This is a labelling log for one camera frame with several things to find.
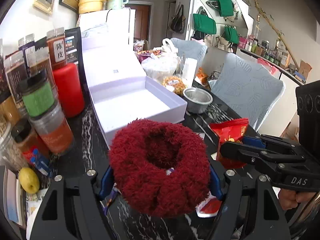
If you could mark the red label tall jar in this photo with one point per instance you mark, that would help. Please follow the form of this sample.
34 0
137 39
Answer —
57 48

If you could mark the yellow cooking pot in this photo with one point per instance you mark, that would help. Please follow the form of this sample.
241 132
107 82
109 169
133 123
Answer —
86 6

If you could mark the green label black lid jar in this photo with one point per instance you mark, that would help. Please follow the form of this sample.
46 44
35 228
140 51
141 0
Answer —
36 92

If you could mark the far grey chair cover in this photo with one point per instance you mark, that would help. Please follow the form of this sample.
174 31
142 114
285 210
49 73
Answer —
190 49

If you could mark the yellow waffle snack pack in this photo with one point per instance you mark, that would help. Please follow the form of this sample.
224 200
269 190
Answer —
175 84

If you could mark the yellow lemon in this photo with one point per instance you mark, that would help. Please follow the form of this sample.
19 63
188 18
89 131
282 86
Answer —
29 180

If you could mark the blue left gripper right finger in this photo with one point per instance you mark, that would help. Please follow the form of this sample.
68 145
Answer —
214 185

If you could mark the green tote bag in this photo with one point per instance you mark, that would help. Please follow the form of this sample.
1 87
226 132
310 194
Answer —
223 7
230 34
203 23

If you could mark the near grey chair cover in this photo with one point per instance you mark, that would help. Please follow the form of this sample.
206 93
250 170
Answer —
248 88

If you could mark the steel bowl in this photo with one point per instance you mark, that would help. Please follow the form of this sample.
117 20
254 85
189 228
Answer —
197 100

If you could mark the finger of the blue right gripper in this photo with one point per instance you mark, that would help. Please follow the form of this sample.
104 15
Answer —
251 141
230 150

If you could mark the lower green tote bag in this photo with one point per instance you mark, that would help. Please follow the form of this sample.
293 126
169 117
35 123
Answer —
230 34

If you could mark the red snack packet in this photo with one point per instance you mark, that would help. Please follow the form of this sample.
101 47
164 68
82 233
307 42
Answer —
234 131

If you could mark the orange label clear jar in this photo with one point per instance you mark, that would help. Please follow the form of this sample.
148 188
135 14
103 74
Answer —
54 130

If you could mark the left green tote bag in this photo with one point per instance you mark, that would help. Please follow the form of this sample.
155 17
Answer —
203 23

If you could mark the upper green tote bag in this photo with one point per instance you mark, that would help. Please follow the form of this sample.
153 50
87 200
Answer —
223 7

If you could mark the red cylindrical canister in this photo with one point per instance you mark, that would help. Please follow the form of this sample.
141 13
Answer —
69 90

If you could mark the white plastic bag bowl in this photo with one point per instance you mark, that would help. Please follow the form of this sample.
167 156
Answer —
160 62

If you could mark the white open gift box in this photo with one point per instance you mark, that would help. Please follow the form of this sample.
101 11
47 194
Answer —
121 92

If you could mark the brown label clear jar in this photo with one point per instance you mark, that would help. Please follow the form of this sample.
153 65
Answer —
15 71

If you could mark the white refrigerator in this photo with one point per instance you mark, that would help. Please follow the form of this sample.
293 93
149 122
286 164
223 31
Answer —
112 28

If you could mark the dark hanging handbag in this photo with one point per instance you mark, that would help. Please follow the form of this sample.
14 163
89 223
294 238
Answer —
177 24

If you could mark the grey chair cover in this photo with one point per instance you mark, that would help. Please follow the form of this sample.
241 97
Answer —
248 88
190 49

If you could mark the person right hand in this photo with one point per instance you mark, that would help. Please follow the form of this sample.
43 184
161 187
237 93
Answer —
290 199

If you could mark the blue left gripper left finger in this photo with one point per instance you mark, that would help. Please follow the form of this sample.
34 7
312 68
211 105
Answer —
107 183

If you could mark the dark red fluffy scrunchie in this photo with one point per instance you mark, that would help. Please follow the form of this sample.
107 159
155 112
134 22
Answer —
161 169

